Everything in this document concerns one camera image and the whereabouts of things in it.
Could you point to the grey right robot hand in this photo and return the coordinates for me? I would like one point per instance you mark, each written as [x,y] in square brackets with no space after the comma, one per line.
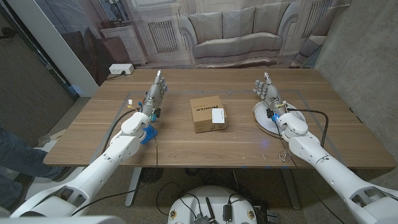
[272,95]

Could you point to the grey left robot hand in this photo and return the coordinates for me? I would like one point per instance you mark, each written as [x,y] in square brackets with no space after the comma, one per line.
[154,96]

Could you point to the white card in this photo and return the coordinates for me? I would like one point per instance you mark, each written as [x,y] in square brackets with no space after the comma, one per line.
[218,115]

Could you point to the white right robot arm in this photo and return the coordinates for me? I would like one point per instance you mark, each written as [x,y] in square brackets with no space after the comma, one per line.
[335,177]

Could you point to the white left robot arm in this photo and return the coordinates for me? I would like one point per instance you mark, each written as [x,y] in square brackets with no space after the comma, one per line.
[93,174]

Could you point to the gold-rimmed white paper plate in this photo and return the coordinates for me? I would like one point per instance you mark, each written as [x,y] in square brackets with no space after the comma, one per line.
[262,123]

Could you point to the brown cardboard box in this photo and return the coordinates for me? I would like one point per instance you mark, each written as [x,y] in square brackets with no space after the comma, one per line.
[202,118]

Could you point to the white power strip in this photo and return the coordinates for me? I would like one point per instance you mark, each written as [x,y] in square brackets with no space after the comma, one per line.
[121,68]

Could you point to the clear plastic piece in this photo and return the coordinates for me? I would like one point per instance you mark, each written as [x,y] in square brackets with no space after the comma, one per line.
[283,157]

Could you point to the printed living room backdrop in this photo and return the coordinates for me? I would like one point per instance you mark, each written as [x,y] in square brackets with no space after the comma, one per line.
[236,31]

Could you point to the black floor fan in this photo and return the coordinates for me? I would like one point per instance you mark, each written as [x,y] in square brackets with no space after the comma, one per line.
[151,175]

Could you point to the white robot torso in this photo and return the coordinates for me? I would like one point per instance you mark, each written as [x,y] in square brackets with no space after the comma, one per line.
[211,202]

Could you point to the black adapter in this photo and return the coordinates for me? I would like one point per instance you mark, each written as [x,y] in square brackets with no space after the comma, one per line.
[227,213]

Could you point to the black antenna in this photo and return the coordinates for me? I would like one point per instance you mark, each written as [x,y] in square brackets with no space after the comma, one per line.
[210,210]

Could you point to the person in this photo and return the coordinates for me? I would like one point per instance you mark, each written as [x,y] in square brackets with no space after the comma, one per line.
[18,161]

